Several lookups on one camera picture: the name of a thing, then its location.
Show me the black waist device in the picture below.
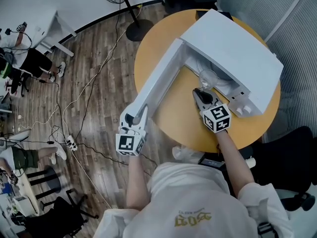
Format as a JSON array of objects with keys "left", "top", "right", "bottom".
[{"left": 198, "top": 157, "right": 225, "bottom": 170}]

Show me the white desk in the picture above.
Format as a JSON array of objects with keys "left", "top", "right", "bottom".
[{"left": 23, "top": 10, "right": 78, "bottom": 57}]

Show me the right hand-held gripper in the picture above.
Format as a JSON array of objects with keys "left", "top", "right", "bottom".
[{"left": 193, "top": 89, "right": 231, "bottom": 134}]

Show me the black floor cable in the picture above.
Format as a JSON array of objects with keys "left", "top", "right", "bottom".
[{"left": 4, "top": 0, "right": 159, "bottom": 168}]

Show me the person's white shirt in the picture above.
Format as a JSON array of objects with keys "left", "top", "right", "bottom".
[{"left": 94, "top": 162, "right": 294, "bottom": 238}]

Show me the person's left hand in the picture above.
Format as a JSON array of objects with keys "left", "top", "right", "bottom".
[{"left": 118, "top": 127, "right": 139, "bottom": 135}]

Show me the white power strip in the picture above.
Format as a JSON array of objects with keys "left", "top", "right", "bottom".
[{"left": 66, "top": 135, "right": 78, "bottom": 150}]

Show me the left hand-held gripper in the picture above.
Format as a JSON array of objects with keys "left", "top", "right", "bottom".
[{"left": 115, "top": 105, "right": 149, "bottom": 157}]

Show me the black round stool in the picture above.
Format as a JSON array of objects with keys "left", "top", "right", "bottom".
[{"left": 26, "top": 167, "right": 62, "bottom": 200}]

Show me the person's left forearm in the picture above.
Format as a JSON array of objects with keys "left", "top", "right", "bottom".
[{"left": 125, "top": 155, "right": 156, "bottom": 209}]

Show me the clear glass cup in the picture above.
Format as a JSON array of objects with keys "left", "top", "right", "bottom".
[{"left": 198, "top": 69, "right": 220, "bottom": 91}]

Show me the white microwave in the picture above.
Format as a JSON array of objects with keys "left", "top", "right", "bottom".
[{"left": 131, "top": 8, "right": 284, "bottom": 120}]

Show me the person's white shoe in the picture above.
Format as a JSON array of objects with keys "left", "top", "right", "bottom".
[{"left": 172, "top": 144, "right": 199, "bottom": 161}]

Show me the person's right forearm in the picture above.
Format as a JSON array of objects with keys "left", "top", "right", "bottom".
[{"left": 214, "top": 130, "right": 256, "bottom": 198}]

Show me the black standing fan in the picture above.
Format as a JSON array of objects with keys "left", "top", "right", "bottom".
[{"left": 89, "top": 0, "right": 154, "bottom": 42}]

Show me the light wooden curved desk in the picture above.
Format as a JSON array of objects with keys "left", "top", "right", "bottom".
[{"left": 9, "top": 175, "right": 40, "bottom": 215}]

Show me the white floor cable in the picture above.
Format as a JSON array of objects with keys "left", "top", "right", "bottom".
[{"left": 17, "top": 3, "right": 143, "bottom": 208}]

